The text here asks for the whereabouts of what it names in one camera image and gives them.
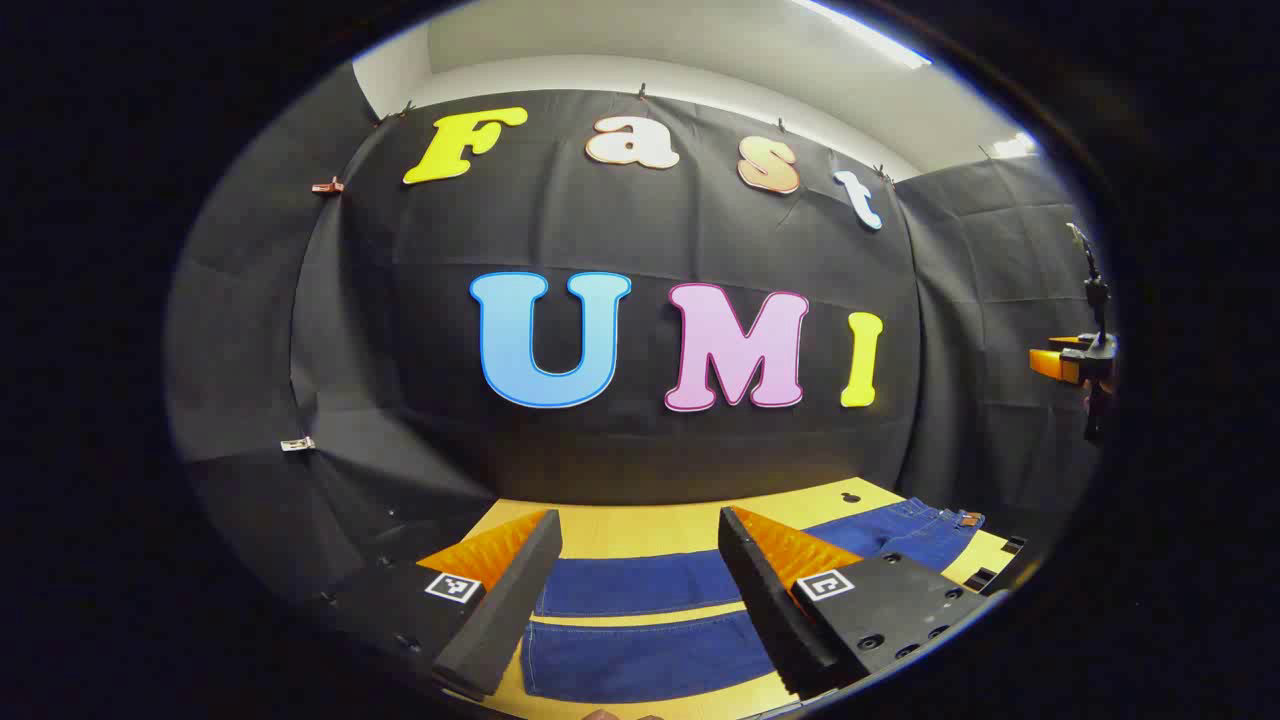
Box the blue denim jeans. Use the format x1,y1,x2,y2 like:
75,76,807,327
520,497,986,706

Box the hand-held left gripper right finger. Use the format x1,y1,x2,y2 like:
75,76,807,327
717,505,993,699

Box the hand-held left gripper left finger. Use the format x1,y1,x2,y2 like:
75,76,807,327
320,508,564,699

